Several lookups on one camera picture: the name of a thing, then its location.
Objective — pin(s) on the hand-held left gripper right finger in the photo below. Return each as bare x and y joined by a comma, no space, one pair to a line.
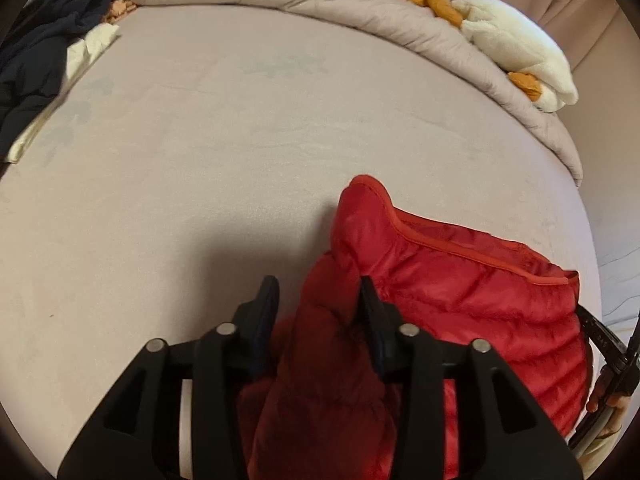
376,330

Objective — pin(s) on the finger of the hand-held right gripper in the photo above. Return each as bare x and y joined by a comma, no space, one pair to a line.
602,332

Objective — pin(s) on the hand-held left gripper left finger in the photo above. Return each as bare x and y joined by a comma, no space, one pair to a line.
260,325

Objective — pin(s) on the red down jacket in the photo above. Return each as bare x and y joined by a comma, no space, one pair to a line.
450,300

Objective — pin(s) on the person's right hand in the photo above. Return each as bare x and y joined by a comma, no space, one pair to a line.
607,405

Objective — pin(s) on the bed with beige sheet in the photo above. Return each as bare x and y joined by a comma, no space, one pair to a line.
250,135

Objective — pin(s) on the white plush goose toy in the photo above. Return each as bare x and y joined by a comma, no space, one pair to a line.
520,40

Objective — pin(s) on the cream garment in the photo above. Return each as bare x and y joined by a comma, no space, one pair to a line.
97,40

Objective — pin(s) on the pink curtain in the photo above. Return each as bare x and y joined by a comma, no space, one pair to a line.
575,5

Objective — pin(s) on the small peach plush toy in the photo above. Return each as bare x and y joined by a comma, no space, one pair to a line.
120,10

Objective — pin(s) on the navy garment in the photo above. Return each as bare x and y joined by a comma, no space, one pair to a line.
40,45

